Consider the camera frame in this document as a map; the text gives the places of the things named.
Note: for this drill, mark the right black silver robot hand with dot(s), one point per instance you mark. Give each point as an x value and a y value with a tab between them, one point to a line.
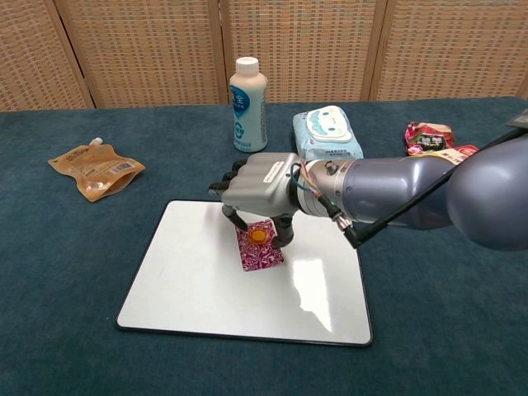
257	185

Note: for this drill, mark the white rectangular tray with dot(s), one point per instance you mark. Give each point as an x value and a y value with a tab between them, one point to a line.
198	288

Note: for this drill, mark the brown spout pouch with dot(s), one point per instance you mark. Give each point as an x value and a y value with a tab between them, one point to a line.
97	169

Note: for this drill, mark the light blue wet wipes pack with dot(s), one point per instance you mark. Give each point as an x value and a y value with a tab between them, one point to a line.
326	132

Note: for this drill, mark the white milk drink bottle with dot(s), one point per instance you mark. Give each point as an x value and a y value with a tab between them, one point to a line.
247	111

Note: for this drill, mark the magenta patterned packet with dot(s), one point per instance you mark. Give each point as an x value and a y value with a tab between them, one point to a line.
260	257

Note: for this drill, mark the small orange round token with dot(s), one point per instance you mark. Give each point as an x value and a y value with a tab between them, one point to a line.
257	236

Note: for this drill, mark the red crumpled snack bag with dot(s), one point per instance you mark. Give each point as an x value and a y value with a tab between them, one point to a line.
431	138

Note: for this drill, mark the bamboo folding screen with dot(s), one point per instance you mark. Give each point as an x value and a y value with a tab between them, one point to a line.
156	49

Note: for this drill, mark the teal table cloth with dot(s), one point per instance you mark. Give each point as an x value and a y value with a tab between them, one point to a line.
82	288

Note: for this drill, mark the red white food carton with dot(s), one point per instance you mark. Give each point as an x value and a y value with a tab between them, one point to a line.
468	150

